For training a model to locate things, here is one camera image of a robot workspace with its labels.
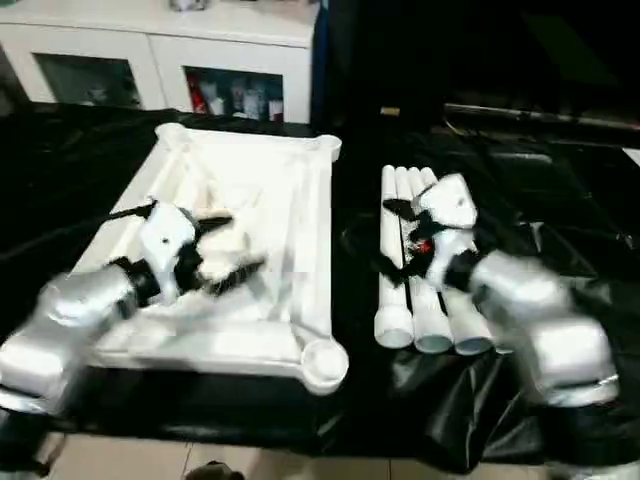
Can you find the black plastic mat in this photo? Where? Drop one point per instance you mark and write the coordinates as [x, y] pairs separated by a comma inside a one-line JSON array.
[[550, 200]]

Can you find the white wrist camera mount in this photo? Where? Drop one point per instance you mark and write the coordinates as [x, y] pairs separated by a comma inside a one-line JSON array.
[[450, 205], [167, 235]]

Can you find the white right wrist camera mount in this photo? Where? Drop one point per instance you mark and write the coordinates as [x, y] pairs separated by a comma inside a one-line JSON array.
[[450, 205]]

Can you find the white flat board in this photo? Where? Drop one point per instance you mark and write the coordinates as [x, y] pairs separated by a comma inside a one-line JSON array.
[[632, 156]]

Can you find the small white label sticker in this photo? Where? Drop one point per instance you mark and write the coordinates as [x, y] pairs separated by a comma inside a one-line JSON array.
[[390, 110]]

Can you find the red bottle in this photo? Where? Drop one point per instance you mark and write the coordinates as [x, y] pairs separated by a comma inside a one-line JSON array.
[[196, 95]]

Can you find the white plastic table leg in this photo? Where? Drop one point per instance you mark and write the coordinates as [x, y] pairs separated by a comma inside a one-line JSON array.
[[472, 337], [392, 300], [430, 315], [427, 175]]

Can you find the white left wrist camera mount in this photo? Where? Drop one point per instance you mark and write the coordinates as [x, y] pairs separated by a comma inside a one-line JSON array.
[[167, 235]]

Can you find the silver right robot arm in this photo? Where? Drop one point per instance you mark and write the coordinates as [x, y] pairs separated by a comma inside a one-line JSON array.
[[540, 310]]

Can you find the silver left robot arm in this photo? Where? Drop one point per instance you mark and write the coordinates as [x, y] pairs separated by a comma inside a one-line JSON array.
[[60, 320]]

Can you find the dark rounded robot body part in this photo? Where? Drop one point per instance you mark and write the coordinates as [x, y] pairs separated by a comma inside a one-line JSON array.
[[215, 472]]

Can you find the white plastic table top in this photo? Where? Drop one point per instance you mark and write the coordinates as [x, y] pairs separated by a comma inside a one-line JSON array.
[[280, 170]]

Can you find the white cabinet with glass doors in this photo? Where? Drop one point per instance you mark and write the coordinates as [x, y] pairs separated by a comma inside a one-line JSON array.
[[150, 45]]

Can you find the dark metal rail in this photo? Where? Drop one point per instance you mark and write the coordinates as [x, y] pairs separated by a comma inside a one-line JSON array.
[[540, 116]]

